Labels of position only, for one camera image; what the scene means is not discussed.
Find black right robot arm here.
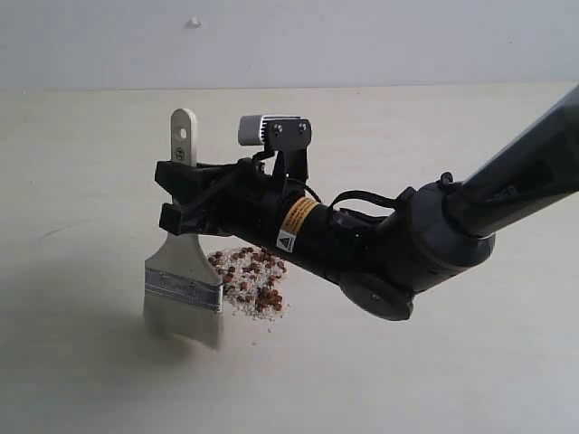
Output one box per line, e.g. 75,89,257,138
155,90,578,321

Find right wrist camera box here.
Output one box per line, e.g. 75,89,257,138
237,114,312,151

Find wooden paint brush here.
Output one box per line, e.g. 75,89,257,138
143,108,222,344

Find small white wall fixture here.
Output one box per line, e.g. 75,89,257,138
185,17,203,29

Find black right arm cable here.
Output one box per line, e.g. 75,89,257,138
252,148,458,218

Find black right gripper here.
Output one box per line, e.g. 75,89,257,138
155,149,312,240

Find pile of crumbs and pellets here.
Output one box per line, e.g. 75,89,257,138
205,246,293,347

